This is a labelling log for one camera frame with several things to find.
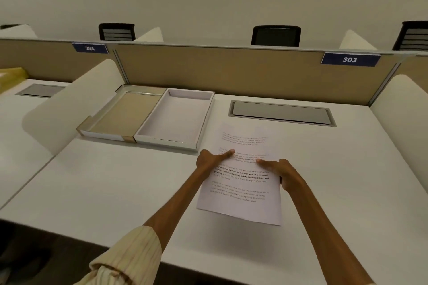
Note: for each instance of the person's right hand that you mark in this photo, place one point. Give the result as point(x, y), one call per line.
point(287, 174)

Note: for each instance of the person's left hand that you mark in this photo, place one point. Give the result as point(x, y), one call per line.
point(207, 161)

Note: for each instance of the person's right thumb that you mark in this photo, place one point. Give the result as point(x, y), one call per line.
point(266, 163)

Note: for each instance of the person's left thumb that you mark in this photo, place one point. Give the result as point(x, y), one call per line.
point(224, 153)

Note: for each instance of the white printed paper sheet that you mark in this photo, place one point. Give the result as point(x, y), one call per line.
point(240, 191)

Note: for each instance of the person's right forearm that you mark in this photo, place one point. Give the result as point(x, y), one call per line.
point(324, 231)

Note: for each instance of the person's left forearm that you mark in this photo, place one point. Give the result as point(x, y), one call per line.
point(177, 203)

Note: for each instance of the white open box tray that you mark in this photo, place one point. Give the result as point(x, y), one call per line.
point(174, 117)

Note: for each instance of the beige desk partition panel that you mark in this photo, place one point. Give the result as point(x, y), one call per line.
point(254, 72)
point(413, 66)
point(43, 59)

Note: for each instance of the box lid with beige inside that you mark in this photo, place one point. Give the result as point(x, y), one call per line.
point(120, 116)

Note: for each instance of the black office chair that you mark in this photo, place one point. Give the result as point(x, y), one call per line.
point(412, 36)
point(276, 36)
point(117, 32)

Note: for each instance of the blue desk number label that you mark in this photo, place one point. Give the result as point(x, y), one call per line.
point(89, 48)
point(349, 59)

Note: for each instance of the white curved side divider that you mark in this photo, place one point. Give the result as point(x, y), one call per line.
point(18, 32)
point(357, 41)
point(150, 35)
point(73, 104)
point(401, 124)

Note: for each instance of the cream striped shirt sleeve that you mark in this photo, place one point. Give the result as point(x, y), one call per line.
point(127, 258)

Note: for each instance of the yellow package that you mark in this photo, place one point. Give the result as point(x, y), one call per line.
point(10, 77)

